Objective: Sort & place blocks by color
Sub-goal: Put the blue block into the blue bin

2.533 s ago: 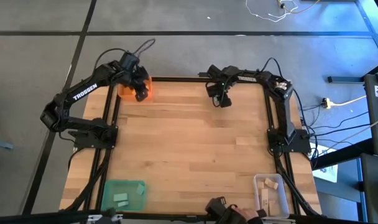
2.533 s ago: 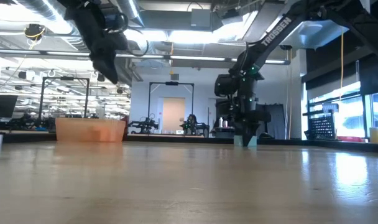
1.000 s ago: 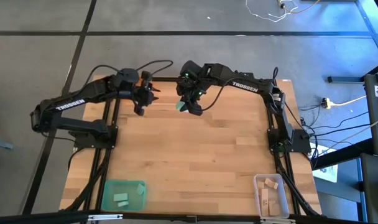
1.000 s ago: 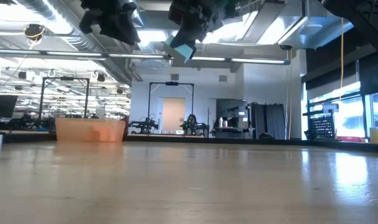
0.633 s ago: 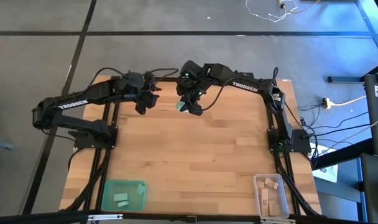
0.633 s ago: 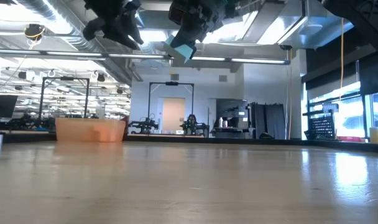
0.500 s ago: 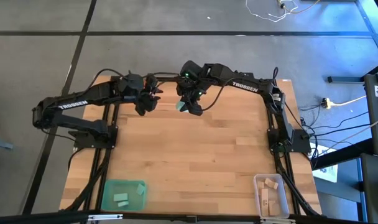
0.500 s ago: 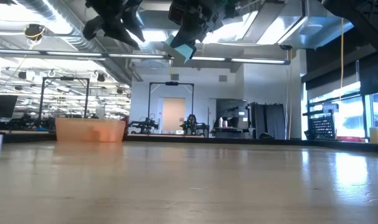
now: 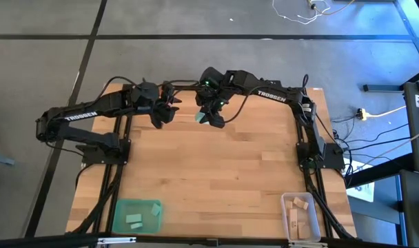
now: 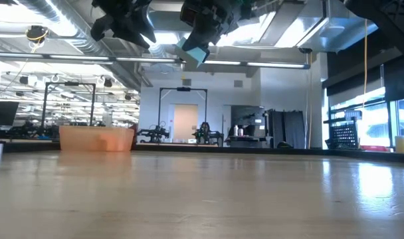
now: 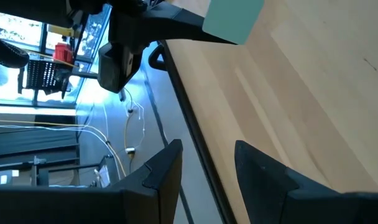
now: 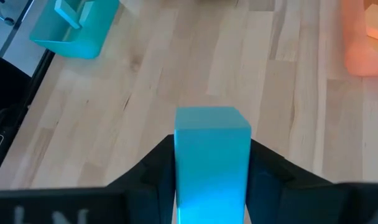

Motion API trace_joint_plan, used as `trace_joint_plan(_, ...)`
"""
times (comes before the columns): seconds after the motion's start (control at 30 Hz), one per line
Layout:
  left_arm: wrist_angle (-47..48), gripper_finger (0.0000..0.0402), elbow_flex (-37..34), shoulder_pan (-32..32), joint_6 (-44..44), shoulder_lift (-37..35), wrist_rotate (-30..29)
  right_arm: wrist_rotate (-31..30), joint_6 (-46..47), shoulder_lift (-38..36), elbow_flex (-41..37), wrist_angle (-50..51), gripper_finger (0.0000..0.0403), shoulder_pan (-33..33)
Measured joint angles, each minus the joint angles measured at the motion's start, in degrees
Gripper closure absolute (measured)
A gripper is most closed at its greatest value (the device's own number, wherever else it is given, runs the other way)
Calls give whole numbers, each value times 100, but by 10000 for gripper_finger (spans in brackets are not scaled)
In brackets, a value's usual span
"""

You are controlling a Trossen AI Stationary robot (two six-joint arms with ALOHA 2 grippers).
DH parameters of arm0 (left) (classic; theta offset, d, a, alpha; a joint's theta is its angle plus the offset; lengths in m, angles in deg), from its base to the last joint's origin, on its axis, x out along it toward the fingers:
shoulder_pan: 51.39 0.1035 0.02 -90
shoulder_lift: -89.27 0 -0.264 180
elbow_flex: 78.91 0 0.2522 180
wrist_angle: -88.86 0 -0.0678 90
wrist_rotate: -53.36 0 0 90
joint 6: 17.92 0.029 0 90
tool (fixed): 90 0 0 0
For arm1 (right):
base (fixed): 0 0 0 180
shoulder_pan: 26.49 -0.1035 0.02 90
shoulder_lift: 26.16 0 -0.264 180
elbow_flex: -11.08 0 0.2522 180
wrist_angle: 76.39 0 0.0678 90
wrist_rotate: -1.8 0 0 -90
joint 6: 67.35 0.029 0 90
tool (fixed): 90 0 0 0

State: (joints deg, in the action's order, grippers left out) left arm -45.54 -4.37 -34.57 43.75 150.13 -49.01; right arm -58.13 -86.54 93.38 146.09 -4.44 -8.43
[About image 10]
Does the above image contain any black perforated crate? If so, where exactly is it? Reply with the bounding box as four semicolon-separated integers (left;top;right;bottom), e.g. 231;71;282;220
324;118;359;149

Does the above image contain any dark gray curtain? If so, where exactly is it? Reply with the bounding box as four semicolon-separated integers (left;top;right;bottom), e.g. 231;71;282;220
267;110;306;149

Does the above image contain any green rectangular block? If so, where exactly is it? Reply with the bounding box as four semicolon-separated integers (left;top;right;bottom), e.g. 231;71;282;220
174;37;211;69

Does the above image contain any long ceiling light bar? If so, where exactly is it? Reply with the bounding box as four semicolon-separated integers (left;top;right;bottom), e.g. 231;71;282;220
0;51;312;70

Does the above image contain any orange plastic bin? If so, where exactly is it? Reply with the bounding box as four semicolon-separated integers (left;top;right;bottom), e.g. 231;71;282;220
58;125;136;153

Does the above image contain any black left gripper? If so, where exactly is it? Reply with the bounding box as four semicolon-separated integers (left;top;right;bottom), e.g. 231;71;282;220
112;0;157;50

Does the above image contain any black monitor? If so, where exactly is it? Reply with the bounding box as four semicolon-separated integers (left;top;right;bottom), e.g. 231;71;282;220
0;101;20;127

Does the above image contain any red tray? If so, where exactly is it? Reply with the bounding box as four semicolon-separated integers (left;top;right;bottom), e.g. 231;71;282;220
359;145;391;153

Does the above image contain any tan door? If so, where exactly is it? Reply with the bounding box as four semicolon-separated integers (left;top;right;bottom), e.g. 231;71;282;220
173;104;199;143

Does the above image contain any black ceiling cable reel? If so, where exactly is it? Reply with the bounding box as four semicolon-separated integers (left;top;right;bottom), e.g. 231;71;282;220
25;25;50;43

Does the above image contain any black aluminium table frame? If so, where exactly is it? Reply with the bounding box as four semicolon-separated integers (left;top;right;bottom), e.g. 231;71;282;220
0;139;404;164

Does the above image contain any yellow cylinder container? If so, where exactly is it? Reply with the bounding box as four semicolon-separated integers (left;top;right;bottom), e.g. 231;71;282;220
394;135;404;155

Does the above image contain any large silver ventilation duct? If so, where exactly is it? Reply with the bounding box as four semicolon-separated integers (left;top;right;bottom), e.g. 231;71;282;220
274;0;379;53

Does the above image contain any dark background desk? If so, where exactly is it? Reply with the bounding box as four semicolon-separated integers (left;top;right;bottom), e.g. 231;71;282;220
225;135;274;149

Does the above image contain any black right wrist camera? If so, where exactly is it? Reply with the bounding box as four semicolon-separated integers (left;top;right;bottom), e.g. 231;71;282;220
180;0;205;28

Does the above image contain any black gantry frame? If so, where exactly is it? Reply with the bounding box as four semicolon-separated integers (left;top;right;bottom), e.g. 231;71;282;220
41;81;96;127
157;86;209;142

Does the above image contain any black cabinet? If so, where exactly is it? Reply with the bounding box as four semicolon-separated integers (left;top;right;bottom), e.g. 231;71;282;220
230;105;266;137

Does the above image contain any yellow hanging cable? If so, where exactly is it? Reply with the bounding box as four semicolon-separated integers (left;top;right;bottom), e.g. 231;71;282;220
308;52;313;149

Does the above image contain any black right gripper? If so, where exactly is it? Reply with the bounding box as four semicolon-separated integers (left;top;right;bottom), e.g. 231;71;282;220
184;0;243;50

